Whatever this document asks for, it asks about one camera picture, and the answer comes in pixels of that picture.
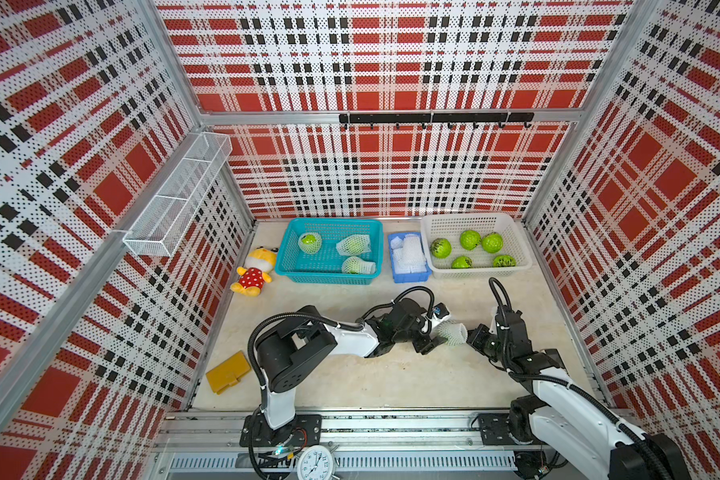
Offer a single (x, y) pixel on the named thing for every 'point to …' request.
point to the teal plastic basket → (331, 251)
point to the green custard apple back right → (492, 242)
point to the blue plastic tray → (409, 277)
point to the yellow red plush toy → (256, 270)
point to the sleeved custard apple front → (354, 265)
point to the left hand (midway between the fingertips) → (441, 327)
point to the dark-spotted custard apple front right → (504, 261)
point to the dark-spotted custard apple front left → (440, 248)
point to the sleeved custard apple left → (310, 243)
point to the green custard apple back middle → (469, 239)
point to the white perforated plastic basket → (449, 225)
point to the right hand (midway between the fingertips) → (468, 332)
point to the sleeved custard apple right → (354, 245)
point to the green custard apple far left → (461, 262)
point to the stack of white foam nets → (408, 254)
